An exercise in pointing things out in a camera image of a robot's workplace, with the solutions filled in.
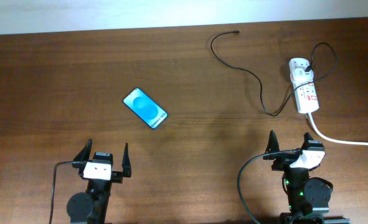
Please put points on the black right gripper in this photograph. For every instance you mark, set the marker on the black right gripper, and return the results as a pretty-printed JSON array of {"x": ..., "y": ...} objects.
[{"x": 285, "y": 161}]

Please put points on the blue Samsung Galaxy smartphone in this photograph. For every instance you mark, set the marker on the blue Samsung Galaxy smartphone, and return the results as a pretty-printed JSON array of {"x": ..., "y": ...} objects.
[{"x": 145, "y": 108}]

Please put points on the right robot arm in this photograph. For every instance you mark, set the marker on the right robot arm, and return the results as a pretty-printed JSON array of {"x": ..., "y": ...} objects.
[{"x": 308, "y": 197}]

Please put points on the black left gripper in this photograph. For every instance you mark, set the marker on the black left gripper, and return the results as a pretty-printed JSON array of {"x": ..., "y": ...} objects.
[{"x": 117, "y": 176}]

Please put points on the white USB charger adapter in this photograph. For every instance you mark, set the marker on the white USB charger adapter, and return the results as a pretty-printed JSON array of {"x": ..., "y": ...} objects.
[{"x": 299, "y": 75}]

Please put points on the white power strip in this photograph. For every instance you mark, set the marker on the white power strip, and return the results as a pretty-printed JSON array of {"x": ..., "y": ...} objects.
[{"x": 305, "y": 93}]

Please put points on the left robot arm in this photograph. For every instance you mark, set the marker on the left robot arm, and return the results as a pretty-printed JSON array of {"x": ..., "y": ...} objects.
[{"x": 91, "y": 205}]

